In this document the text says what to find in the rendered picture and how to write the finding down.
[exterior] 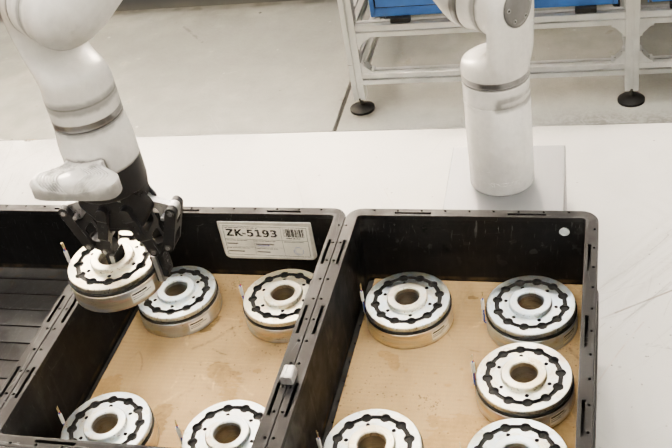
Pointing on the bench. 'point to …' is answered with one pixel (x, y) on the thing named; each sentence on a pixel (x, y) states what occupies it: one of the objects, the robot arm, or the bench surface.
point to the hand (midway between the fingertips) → (140, 264)
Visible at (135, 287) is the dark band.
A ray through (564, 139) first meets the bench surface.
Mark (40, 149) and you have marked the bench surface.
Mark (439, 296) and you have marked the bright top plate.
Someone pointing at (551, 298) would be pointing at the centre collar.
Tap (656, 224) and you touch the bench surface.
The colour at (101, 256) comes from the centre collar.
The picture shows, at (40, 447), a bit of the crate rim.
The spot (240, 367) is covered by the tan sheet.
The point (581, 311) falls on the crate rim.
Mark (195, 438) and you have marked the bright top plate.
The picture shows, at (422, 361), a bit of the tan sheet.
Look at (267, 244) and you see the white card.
